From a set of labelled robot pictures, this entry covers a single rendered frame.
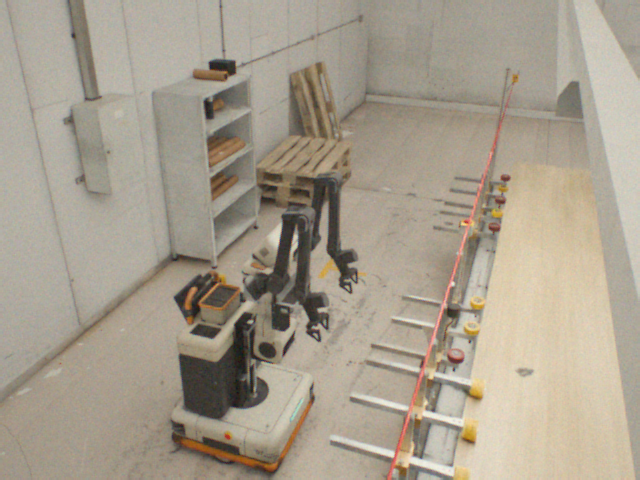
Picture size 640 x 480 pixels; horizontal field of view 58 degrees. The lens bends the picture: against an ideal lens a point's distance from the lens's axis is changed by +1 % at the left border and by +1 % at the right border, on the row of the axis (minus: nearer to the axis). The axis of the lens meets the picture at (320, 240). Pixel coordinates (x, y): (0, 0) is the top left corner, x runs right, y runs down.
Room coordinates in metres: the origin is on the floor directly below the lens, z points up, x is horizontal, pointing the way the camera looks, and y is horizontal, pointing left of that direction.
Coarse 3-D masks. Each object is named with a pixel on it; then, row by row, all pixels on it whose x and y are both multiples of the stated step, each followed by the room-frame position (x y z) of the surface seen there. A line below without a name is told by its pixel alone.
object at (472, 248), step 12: (492, 192) 4.81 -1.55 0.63; (480, 228) 3.94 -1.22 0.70; (468, 240) 3.74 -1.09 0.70; (468, 252) 3.56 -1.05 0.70; (468, 264) 3.39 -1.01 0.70; (468, 276) 3.23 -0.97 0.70; (456, 324) 2.71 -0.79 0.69; (444, 348) 2.46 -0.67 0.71; (444, 372) 2.32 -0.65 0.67; (432, 408) 2.03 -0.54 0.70; (420, 432) 1.88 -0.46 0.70; (420, 444) 1.81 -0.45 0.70; (420, 456) 1.75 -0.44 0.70
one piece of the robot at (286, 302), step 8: (288, 288) 2.51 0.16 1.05; (280, 296) 2.41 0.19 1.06; (288, 296) 2.45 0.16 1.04; (272, 304) 2.38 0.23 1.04; (280, 304) 2.37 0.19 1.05; (288, 304) 2.38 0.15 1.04; (296, 304) 2.38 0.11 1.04; (272, 312) 2.38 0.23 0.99; (280, 312) 2.36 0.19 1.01; (288, 312) 2.35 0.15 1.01; (272, 320) 2.38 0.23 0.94; (280, 320) 2.37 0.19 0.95; (288, 320) 2.35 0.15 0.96; (272, 328) 2.38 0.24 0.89; (280, 328) 2.37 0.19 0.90
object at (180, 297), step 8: (192, 280) 2.74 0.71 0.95; (184, 288) 2.65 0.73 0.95; (200, 288) 2.74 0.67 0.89; (208, 288) 2.76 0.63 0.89; (176, 296) 2.58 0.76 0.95; (184, 296) 2.61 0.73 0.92; (200, 296) 2.68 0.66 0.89; (176, 304) 2.57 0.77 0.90; (184, 304) 2.58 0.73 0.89; (192, 304) 2.60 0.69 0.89; (184, 312) 2.50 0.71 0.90; (192, 312) 2.51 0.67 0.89
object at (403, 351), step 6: (372, 342) 2.32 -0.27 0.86; (378, 342) 2.32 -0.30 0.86; (384, 342) 2.32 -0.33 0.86; (378, 348) 2.30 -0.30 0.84; (384, 348) 2.29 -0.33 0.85; (390, 348) 2.28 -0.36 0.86; (396, 348) 2.27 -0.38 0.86; (402, 348) 2.27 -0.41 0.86; (408, 348) 2.27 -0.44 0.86; (402, 354) 2.26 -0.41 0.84; (408, 354) 2.25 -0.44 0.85; (414, 354) 2.24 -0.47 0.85; (420, 354) 2.23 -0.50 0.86; (444, 360) 2.19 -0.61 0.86; (450, 366) 2.17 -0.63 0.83; (456, 366) 2.16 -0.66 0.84
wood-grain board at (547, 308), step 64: (512, 192) 4.18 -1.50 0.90; (576, 192) 4.19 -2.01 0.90; (512, 256) 3.15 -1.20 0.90; (576, 256) 3.16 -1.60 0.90; (512, 320) 2.46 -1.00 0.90; (576, 320) 2.47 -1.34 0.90; (512, 384) 1.98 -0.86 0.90; (576, 384) 1.99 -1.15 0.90; (512, 448) 1.62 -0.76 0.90; (576, 448) 1.62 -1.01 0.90
